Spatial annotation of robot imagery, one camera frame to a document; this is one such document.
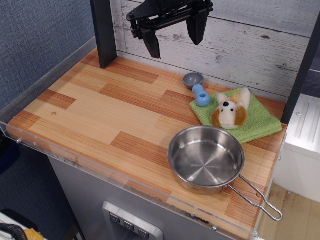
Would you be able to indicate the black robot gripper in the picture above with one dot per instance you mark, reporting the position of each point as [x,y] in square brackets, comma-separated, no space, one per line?
[153,15]

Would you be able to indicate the silver pot with wire handle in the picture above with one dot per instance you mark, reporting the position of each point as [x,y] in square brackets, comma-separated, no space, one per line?
[206,159]

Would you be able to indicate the blue grey toy spoon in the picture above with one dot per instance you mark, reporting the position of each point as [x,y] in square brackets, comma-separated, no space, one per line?
[194,81]

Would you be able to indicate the white brown plush dog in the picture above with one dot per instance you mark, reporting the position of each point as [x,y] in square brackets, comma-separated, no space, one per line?
[232,111]

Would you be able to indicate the green folded cloth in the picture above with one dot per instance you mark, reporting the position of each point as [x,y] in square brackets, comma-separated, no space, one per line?
[259,124]

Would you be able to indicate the clear acrylic table guard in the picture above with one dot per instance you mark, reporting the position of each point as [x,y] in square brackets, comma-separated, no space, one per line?
[119,121]

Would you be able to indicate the grey toy fridge cabinet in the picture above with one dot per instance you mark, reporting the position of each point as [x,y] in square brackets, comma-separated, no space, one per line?
[87,192]

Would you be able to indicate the white side cabinet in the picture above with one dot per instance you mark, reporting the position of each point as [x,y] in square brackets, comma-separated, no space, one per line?
[298,166]

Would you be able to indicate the silver dispenser button panel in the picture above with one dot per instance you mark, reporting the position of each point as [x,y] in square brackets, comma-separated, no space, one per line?
[131,222]

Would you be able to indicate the yellow black object bottom left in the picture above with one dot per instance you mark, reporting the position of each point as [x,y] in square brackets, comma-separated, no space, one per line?
[15,232]

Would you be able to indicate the dark grey right post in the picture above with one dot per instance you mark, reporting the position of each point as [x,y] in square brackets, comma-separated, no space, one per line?
[302,73]

